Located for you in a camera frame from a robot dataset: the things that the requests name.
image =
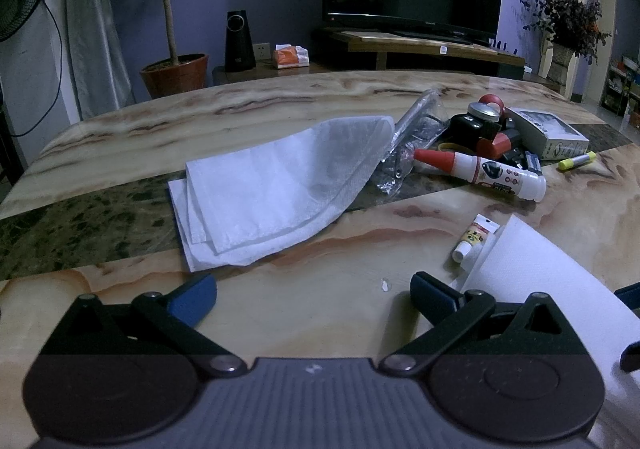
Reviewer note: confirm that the black speaker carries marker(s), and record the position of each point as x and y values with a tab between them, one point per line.
240	49

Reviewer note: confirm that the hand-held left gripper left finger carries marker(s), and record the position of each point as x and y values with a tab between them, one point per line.
192	301

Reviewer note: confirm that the clear plastic bag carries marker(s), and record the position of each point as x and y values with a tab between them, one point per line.
415	129

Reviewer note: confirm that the orange tissue pack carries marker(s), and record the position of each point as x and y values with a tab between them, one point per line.
287	59

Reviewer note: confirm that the white glue bottle red cap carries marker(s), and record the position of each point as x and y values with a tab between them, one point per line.
500	176

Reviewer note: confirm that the round metal tin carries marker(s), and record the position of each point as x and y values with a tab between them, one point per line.
482	111

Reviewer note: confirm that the white paper sheet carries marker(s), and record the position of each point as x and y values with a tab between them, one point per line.
540	264

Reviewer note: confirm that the yellow rubber band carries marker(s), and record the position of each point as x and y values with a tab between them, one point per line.
450	146

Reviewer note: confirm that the potted tree in terracotta pot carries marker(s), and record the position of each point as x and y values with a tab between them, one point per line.
175	76

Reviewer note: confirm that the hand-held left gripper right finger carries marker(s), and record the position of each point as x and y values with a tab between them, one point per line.
430	296

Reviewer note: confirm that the wooden television stand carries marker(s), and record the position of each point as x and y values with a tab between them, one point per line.
425	46

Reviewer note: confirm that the small white scrap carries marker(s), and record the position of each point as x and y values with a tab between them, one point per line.
385	286

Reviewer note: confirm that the black bulky gadget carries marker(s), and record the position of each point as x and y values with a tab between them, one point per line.
467	129

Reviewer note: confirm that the white nonwoven cloth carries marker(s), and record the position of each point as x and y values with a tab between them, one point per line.
260	189

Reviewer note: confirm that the small white glue tube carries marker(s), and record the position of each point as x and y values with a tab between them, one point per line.
475	236

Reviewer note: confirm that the grey cardboard box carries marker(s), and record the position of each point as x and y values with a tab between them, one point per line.
560	144

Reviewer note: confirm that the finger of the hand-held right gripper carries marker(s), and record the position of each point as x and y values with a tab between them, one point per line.
630	297
633	357

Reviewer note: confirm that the white wall socket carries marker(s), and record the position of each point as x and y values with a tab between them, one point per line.
261	51

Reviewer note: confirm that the cluttered storage shelf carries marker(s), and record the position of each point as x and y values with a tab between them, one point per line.
620	84

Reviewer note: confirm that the yellow highlighter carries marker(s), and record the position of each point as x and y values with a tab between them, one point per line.
575	161

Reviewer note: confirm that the pale grey curtain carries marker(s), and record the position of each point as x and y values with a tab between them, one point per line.
95	29

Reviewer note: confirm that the low dark cabinet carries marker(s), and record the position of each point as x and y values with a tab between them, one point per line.
270	75

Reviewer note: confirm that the dried flowers in vase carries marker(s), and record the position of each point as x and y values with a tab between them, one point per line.
565	14

